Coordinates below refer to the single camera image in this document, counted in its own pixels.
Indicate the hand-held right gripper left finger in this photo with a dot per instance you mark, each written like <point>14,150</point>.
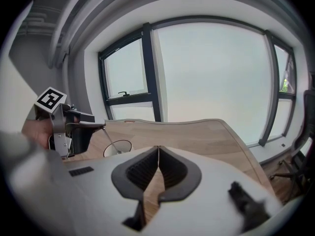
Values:
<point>103,193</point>

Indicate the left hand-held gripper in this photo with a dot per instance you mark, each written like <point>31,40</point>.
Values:
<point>59,122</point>

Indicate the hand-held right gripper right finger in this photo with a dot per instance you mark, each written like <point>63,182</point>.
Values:
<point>209,193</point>

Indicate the small metal spoon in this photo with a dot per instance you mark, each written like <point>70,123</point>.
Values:
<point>110,140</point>

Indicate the white cup with dark rim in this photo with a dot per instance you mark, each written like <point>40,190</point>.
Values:
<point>124,146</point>

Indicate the person's left hand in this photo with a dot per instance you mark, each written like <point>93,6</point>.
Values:
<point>38,131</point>

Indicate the white ceiling pipes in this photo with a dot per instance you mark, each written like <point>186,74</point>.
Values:
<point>57,48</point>

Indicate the black office chair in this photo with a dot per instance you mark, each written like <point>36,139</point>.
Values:
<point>308,112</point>

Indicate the black window frame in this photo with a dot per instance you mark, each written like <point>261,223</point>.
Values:
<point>152,82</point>

